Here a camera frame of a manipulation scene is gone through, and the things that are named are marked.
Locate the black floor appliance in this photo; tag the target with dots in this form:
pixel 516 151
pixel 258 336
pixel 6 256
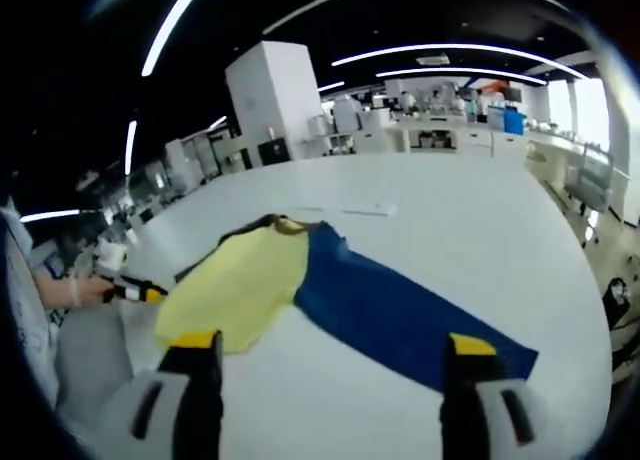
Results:
pixel 274 151

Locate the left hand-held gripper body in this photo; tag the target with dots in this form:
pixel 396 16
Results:
pixel 112 255

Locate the person's white printed shirt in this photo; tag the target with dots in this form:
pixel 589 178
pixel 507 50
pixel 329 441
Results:
pixel 22 300

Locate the white lab counter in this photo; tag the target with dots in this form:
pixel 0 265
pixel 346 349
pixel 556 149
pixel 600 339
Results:
pixel 425 135

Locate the person's grey trousers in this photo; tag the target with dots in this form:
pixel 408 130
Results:
pixel 92 355

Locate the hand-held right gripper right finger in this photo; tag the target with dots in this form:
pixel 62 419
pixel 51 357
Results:
pixel 465 395

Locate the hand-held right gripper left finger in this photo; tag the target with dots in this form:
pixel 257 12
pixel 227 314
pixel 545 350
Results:
pixel 197 395

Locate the white template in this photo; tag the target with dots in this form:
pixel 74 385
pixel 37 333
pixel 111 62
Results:
pixel 360 210

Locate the blue storage bin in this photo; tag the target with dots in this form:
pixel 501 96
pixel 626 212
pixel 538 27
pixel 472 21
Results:
pixel 513 122

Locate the ceiling air vent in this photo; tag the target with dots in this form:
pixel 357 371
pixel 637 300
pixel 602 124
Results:
pixel 432 59

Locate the long ceiling light strip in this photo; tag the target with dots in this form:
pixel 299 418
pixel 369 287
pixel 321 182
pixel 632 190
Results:
pixel 450 50
pixel 460 72

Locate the yellow garment with dark sleeves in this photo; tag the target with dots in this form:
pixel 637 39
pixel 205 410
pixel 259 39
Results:
pixel 350 290

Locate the person's left hand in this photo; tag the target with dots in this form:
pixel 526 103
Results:
pixel 90 290

